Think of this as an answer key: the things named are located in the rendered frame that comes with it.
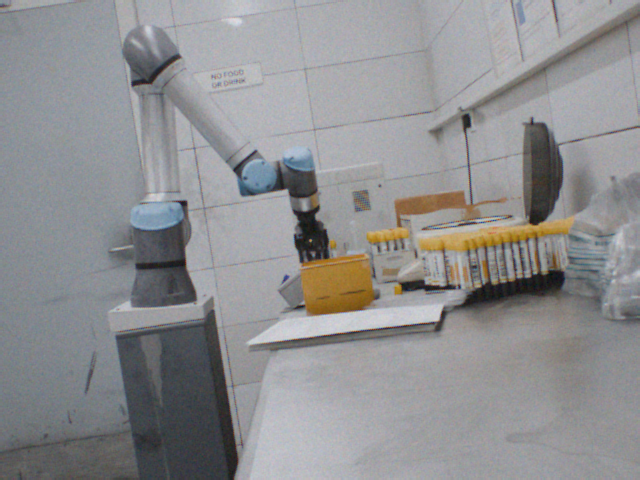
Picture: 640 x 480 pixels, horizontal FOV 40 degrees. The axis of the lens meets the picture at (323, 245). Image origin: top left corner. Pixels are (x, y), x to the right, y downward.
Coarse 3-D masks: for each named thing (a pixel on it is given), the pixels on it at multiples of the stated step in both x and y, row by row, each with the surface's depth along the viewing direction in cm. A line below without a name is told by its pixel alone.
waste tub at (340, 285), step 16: (352, 256) 174; (304, 272) 162; (320, 272) 162; (336, 272) 162; (352, 272) 162; (368, 272) 162; (304, 288) 162; (320, 288) 162; (336, 288) 162; (352, 288) 162; (368, 288) 162; (320, 304) 162; (336, 304) 162; (352, 304) 162; (368, 304) 162
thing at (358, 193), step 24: (336, 168) 243; (360, 168) 243; (336, 192) 243; (360, 192) 243; (384, 192) 243; (336, 216) 244; (360, 216) 244; (384, 216) 244; (336, 240) 244; (360, 240) 244
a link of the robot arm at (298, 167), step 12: (288, 156) 210; (300, 156) 209; (312, 156) 212; (288, 168) 210; (300, 168) 210; (312, 168) 211; (288, 180) 211; (300, 180) 211; (312, 180) 213; (288, 192) 216; (300, 192) 213; (312, 192) 214
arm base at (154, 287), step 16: (144, 272) 195; (160, 272) 194; (176, 272) 196; (144, 288) 194; (160, 288) 193; (176, 288) 196; (192, 288) 199; (144, 304) 194; (160, 304) 193; (176, 304) 194
